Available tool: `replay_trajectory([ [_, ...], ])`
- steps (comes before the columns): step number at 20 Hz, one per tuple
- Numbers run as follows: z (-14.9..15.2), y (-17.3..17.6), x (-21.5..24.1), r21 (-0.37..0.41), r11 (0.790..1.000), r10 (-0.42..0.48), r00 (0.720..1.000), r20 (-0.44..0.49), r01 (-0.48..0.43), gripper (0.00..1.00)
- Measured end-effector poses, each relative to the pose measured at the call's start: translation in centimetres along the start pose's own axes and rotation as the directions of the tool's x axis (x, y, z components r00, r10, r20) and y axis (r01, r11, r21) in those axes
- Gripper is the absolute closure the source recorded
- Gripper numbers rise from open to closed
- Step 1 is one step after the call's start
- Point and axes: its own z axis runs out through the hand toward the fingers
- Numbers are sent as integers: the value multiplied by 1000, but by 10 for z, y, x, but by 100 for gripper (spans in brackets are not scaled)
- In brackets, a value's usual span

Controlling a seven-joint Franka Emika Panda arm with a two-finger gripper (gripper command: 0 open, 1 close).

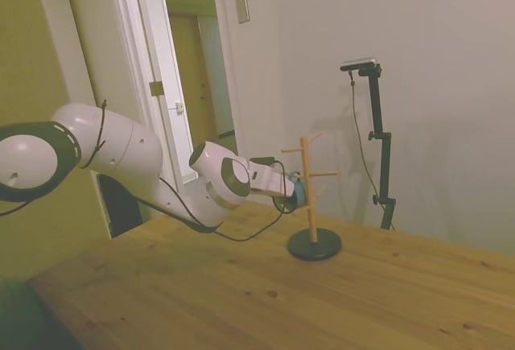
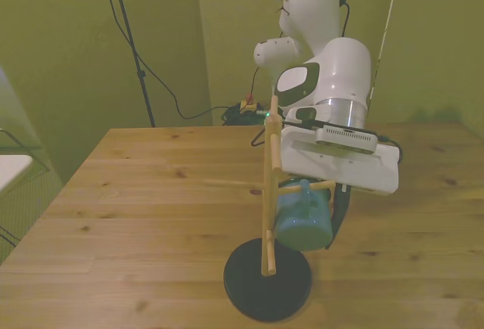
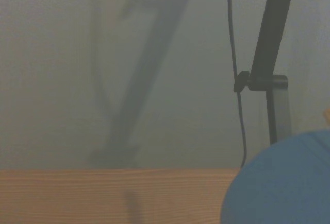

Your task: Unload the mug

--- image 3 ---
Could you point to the blue enamel mug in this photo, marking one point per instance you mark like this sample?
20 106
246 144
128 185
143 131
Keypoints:
278 182

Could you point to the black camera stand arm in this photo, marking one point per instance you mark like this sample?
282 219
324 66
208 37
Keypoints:
273 28

